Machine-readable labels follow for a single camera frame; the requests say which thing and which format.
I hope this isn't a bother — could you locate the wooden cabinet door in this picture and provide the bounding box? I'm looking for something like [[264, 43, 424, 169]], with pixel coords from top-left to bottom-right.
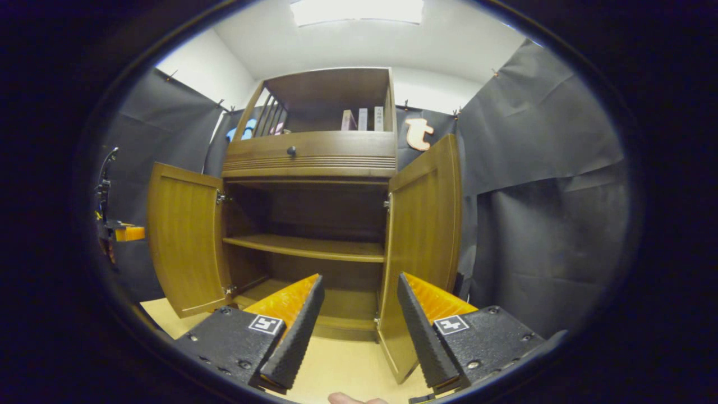
[[377, 134, 462, 385], [147, 162, 233, 319]]

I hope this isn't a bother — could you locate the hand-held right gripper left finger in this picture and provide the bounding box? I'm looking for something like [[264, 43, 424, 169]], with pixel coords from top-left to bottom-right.
[[174, 273, 325, 393]]

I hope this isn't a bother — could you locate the wooden inner shelf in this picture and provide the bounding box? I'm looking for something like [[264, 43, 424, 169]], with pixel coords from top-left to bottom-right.
[[223, 234, 386, 263]]

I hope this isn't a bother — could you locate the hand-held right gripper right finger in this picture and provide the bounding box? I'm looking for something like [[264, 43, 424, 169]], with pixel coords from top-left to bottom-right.
[[397, 272, 546, 392]]

